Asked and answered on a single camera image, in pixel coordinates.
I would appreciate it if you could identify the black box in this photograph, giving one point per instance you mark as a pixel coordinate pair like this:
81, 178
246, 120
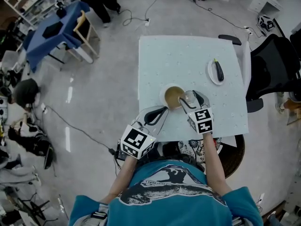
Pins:
52, 29

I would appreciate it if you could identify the blue cloth covered table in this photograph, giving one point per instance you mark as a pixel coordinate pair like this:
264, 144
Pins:
47, 43

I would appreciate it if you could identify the person's left forearm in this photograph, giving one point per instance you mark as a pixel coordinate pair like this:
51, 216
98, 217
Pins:
123, 178

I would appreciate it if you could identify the floral black white cloth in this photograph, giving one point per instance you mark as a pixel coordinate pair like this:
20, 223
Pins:
192, 147

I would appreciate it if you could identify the black white bag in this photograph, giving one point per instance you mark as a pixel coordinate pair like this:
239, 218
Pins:
265, 22

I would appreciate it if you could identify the clear glass bowl dish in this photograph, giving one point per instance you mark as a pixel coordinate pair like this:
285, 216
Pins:
189, 96

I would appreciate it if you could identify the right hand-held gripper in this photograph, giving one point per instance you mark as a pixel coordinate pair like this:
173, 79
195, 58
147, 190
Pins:
202, 121

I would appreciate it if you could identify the white plate dish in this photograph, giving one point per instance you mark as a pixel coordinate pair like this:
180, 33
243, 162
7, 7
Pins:
211, 75

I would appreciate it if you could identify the black office chair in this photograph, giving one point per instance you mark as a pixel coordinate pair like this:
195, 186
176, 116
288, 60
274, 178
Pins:
272, 65

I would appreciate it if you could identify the person's right forearm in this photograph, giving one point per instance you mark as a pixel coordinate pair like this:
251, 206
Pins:
215, 163

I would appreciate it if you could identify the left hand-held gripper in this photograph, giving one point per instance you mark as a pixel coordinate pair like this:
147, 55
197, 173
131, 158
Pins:
137, 141

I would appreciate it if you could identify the white bowl dish brown soup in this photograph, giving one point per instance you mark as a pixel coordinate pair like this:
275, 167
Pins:
172, 95

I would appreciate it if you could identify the white storage shelf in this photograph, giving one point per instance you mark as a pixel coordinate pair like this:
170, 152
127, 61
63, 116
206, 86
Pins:
30, 3

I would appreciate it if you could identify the dark purple eggplant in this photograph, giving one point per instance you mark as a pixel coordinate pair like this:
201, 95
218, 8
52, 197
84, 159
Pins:
219, 70

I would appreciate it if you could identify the person's teal printed shirt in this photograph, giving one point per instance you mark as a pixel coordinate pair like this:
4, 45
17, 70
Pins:
164, 204

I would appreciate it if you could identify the white power strip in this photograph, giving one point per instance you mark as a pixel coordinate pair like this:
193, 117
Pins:
147, 22

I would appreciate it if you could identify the round brown stool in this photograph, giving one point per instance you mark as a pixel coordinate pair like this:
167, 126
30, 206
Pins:
235, 156

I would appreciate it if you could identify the pale patterned tablecloth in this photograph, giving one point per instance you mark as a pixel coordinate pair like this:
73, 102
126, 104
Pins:
178, 60

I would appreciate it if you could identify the light wooden chair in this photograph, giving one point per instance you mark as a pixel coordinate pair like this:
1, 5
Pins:
85, 34

